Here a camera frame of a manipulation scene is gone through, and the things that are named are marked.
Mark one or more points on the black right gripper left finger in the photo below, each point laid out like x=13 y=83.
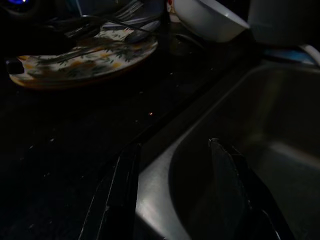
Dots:
x=112 y=200

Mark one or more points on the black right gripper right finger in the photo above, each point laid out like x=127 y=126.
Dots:
x=232 y=190

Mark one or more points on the lemon print plate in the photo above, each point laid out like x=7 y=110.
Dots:
x=82 y=60

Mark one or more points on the silver metal spoon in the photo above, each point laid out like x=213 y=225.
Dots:
x=137 y=37

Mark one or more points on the stainless steel sink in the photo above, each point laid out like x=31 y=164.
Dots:
x=275 y=112

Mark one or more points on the yellow dinner plate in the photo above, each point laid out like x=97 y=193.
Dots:
x=62 y=85

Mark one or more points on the blue flat pad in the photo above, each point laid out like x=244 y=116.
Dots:
x=287 y=55

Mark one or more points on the white bowl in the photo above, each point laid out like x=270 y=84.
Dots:
x=207 y=22

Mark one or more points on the translucent plastic food container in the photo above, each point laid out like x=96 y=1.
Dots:
x=150 y=17

